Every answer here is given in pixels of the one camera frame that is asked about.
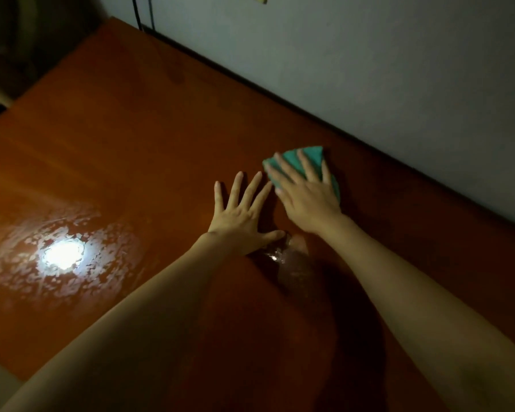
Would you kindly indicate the person's right hand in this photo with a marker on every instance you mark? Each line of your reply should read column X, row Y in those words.
column 307, row 197

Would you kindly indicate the person's left hand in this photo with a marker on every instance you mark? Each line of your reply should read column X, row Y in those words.
column 236, row 223

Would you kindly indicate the teal cleaning cloth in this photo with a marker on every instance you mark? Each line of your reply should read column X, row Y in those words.
column 313, row 155

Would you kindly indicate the person's right forearm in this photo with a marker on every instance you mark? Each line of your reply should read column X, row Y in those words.
column 429, row 313

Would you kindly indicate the person's left forearm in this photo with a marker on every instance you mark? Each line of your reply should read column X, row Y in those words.
column 120, row 347

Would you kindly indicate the reddish wooden desk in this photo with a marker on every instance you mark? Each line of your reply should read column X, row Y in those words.
column 111, row 141

